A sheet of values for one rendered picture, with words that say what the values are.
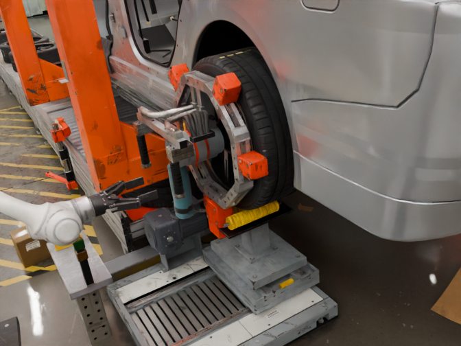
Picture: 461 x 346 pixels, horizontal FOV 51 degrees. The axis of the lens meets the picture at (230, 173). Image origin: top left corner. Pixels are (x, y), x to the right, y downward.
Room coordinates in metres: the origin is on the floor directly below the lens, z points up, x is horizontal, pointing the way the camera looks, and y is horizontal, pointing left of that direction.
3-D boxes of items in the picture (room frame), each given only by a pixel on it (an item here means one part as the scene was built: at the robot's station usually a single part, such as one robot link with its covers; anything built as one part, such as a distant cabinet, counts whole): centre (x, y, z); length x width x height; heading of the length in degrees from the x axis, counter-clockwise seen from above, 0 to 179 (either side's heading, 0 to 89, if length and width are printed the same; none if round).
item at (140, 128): (1.92, 0.33, 0.93); 0.09 x 0.05 x 0.05; 118
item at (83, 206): (1.44, 0.51, 0.83); 0.09 x 0.06 x 0.09; 27
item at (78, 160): (3.30, 1.13, 0.28); 2.47 x 0.09 x 0.22; 28
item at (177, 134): (1.72, 0.13, 1.03); 0.19 x 0.18 x 0.11; 118
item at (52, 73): (4.03, 1.18, 0.69); 0.52 x 0.17 x 0.35; 118
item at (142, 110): (1.89, 0.22, 1.03); 0.19 x 0.18 x 0.11; 118
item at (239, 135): (1.86, 0.07, 0.85); 0.54 x 0.07 x 0.54; 28
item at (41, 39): (7.05, 2.64, 0.39); 0.66 x 0.66 x 0.24
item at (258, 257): (1.94, -0.08, 0.32); 0.40 x 0.30 x 0.28; 28
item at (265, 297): (1.94, -0.08, 0.13); 0.50 x 0.36 x 0.10; 28
